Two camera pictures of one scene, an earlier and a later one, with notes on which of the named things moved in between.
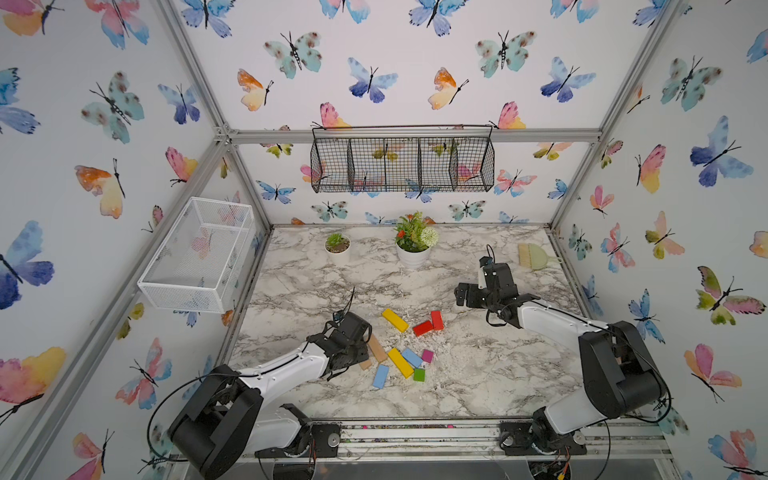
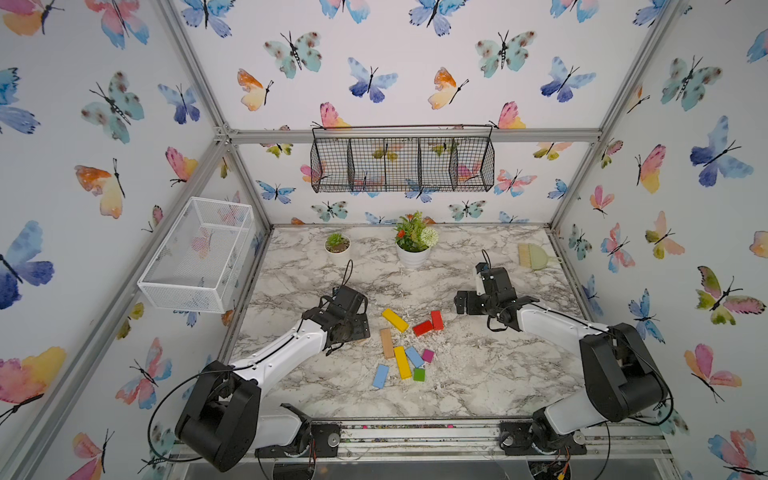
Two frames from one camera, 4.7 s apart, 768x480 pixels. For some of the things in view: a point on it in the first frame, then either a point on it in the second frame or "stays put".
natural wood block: (377, 349) -> (387, 342)
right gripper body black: (491, 302) stays put
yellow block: (400, 362) stays put
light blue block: (380, 376) stays put
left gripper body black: (357, 354) -> (357, 328)
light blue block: (411, 357) stays put
